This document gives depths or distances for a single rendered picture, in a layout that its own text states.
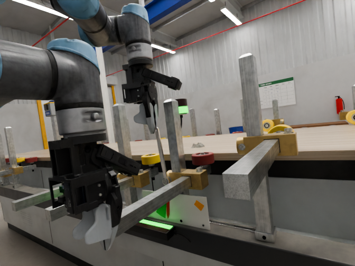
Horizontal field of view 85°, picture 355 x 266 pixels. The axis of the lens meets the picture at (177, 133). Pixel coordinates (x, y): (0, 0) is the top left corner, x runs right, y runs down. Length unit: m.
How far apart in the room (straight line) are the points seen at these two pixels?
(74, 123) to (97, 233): 0.18
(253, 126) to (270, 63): 7.47
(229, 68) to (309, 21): 2.80
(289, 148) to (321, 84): 7.15
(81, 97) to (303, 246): 0.57
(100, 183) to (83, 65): 0.19
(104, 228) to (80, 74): 0.26
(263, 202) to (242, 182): 0.33
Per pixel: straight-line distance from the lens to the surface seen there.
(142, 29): 0.62
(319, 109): 7.62
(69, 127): 0.34
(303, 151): 0.68
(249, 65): 0.53
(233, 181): 0.24
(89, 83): 0.35
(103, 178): 0.36
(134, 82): 0.58
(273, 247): 0.59
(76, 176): 0.35
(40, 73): 0.33
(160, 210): 0.73
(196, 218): 0.66
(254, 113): 0.52
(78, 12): 0.52
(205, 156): 0.68
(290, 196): 0.78
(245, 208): 0.84
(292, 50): 7.91
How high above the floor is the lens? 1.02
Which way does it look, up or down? 3 degrees down
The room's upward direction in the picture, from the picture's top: 7 degrees counter-clockwise
